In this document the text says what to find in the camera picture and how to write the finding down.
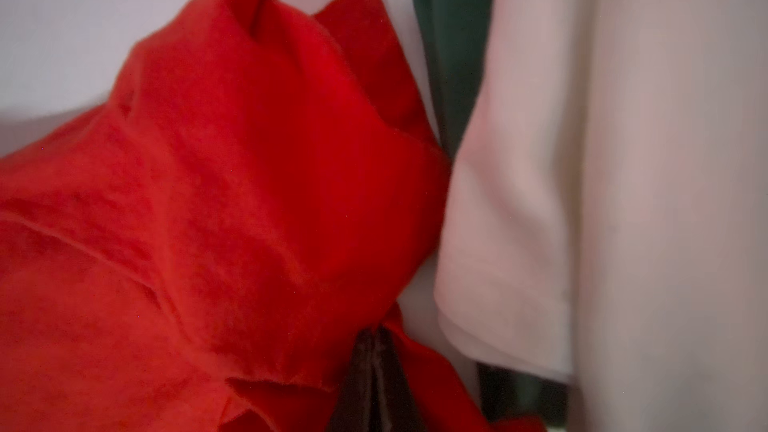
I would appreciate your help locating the folded green t-shirt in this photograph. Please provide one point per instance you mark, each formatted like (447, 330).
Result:
(454, 35)

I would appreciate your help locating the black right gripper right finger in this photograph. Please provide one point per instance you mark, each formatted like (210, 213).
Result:
(394, 406)

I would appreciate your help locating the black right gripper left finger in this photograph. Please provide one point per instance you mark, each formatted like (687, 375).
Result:
(352, 412)

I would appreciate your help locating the folded white t-shirt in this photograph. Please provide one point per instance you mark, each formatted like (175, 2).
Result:
(606, 225)

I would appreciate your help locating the red t-shirt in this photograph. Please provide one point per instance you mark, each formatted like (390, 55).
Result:
(200, 251)

